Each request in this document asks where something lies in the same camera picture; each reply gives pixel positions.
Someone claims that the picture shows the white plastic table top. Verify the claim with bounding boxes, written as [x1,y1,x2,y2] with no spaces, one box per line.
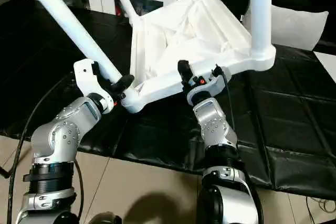
[120,0,277,114]

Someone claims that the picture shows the black work mat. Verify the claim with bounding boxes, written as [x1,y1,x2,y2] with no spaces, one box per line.
[0,0,336,195]

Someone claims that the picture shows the grey cushion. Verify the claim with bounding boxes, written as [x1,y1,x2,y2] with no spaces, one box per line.
[240,4,330,51]

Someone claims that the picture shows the black table support leg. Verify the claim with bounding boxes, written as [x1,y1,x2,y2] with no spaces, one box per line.
[0,165,14,179]

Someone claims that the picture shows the white flat board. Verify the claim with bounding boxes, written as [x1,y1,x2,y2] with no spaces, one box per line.
[313,50,336,83]

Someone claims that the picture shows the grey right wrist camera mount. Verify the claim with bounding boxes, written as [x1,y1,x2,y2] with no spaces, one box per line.
[187,67,234,104]

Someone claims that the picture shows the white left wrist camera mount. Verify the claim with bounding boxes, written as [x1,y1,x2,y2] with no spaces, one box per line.
[72,59,116,115]

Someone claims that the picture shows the black right camera cable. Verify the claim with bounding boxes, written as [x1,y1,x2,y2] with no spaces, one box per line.
[212,64,264,224]

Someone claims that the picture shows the black camera cable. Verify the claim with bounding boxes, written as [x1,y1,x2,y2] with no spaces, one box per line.
[7,73,77,224]
[212,64,264,224]

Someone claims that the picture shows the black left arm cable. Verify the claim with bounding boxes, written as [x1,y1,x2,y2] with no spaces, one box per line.
[74,159,85,216]

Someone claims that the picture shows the black left camera cable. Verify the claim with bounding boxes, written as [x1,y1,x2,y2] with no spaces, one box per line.
[7,73,77,224]

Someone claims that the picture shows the grey floor cable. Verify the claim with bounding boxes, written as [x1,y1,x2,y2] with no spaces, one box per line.
[305,194,336,224]

